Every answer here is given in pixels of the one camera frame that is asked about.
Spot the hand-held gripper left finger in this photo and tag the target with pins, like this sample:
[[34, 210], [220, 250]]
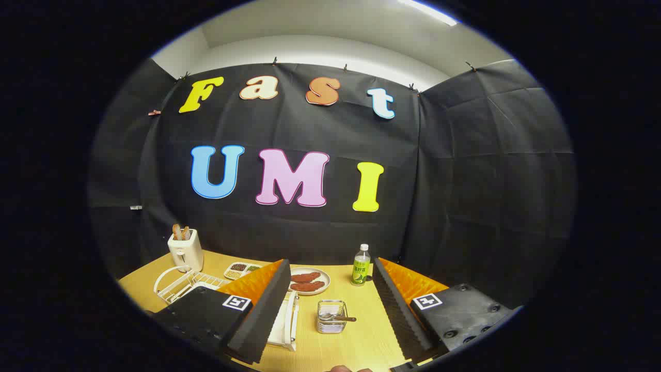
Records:
[[258, 320]]

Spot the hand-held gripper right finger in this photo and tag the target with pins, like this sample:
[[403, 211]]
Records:
[[400, 315]]

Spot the white round sausage plate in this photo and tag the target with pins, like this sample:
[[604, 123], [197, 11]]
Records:
[[326, 279]]

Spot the white compartment seasoning tray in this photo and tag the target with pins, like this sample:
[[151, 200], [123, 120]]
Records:
[[241, 270]]

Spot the green label drink bottle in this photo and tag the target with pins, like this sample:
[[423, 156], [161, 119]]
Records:
[[361, 269]]

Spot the brown sausage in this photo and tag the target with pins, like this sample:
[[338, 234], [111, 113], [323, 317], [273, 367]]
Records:
[[305, 277], [308, 286]]

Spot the white toaster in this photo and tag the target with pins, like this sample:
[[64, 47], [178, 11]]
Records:
[[187, 253]]

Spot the toasted bread slice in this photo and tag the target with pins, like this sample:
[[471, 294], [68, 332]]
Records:
[[176, 232], [186, 233]]

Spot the black backdrop cloth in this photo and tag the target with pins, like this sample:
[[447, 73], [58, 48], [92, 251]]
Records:
[[465, 181]]

